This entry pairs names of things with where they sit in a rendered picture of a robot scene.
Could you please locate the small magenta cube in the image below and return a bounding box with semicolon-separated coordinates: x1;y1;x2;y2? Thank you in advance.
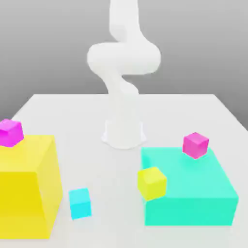
0;118;25;148
182;132;210;160

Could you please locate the large turquoise box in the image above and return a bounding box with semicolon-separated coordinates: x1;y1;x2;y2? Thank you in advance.
140;147;239;227

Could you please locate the small yellow cube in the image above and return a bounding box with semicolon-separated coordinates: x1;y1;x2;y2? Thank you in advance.
137;166;168;202

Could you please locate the large yellow box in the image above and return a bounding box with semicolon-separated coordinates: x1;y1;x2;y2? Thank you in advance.
0;134;63;240

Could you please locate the small cyan cube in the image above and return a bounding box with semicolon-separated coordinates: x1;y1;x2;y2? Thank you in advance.
68;187;92;220

